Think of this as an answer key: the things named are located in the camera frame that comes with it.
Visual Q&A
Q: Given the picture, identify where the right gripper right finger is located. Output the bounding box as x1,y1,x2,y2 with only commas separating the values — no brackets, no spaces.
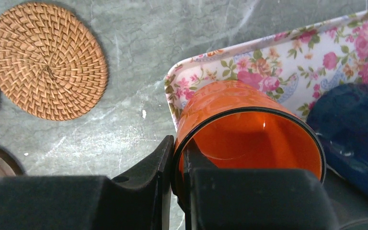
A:
183,141,339,230

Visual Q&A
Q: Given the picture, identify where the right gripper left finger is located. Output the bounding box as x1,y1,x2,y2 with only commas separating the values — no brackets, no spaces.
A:
0,135,174,230

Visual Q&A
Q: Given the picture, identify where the orange glossy mug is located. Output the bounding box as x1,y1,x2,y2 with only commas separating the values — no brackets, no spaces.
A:
172,80,326,209

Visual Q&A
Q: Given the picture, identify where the floral pattern tray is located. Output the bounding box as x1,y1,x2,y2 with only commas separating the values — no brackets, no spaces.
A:
164,11,368,125

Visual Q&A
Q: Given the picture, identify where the woven orange coaster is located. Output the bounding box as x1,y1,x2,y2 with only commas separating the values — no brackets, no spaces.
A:
0,2,108,121

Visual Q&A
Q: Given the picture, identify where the navy blue mug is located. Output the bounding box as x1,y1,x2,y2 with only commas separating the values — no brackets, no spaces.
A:
306,83,368,197

